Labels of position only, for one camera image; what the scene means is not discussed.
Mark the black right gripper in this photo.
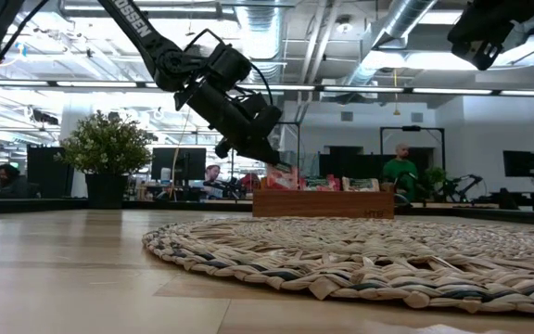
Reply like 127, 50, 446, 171
446, 0, 518, 58

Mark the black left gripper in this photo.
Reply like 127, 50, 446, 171
172, 81, 284, 167

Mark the beige tea packet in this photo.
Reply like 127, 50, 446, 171
341, 176, 382, 193

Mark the red chair backrest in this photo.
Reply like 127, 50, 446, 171
240, 172, 262, 192

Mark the person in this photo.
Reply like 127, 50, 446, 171
381, 142, 419, 201
203, 163, 225, 199
0, 163, 32, 199

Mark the black computer monitor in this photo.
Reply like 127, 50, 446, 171
502, 149, 534, 178
150, 147, 208, 182

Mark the wooden compartment caddy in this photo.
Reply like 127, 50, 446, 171
251, 180, 396, 220

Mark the black partition screen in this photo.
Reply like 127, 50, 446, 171
318, 147, 435, 191

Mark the bushy plant in black pot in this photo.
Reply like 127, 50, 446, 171
53, 110, 158, 211

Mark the round woven placemat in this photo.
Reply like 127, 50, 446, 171
141, 216, 534, 319

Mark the small green potted plant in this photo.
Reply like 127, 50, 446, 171
422, 165, 449, 200

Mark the black desk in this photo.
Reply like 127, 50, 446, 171
488, 188, 534, 212

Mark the black partition panel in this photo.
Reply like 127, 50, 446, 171
26, 144, 75, 199

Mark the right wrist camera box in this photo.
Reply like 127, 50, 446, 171
462, 40, 503, 71

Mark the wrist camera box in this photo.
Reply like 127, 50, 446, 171
205, 43, 253, 93
462, 40, 503, 71

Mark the silver spiral air duct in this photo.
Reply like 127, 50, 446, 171
338, 0, 439, 89

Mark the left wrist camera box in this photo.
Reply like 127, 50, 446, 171
205, 43, 253, 93

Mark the silver ribbed air duct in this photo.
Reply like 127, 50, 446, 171
236, 0, 287, 157

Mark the yellow hanging cord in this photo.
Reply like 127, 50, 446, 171
392, 68, 401, 117

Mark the long strip light rail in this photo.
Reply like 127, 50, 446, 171
0, 80, 534, 96

